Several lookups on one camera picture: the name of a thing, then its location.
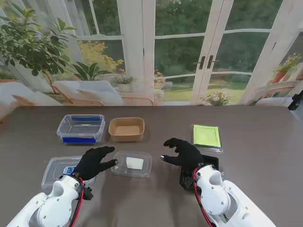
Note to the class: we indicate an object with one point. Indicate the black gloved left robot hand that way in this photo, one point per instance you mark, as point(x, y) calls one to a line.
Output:
point(92, 163)

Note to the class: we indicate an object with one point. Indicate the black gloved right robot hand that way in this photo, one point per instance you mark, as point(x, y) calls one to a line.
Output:
point(189, 156)

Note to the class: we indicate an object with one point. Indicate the black plastic container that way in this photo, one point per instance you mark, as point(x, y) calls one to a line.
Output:
point(210, 160)

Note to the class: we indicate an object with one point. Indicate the small clear lid white label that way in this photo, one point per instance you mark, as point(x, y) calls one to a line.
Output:
point(135, 163)

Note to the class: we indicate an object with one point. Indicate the brown translucent container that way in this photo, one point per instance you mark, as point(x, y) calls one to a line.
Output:
point(126, 130)

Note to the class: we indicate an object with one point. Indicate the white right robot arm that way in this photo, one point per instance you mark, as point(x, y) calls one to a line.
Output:
point(217, 194)

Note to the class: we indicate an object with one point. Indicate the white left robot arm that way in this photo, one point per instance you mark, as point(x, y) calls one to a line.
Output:
point(54, 205)

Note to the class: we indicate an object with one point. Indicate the clear container with blue clips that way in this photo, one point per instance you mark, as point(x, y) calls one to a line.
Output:
point(80, 127)

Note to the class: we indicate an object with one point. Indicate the clear lid with green sheet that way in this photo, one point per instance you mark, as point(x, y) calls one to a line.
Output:
point(206, 137)

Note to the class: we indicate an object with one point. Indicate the large clear lid blue sticker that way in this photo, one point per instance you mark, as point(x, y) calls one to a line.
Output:
point(59, 165)

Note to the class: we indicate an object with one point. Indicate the black tripod stand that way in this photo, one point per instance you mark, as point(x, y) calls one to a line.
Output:
point(296, 100)

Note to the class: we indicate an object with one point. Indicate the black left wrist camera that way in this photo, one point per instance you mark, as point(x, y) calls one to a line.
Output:
point(88, 193)

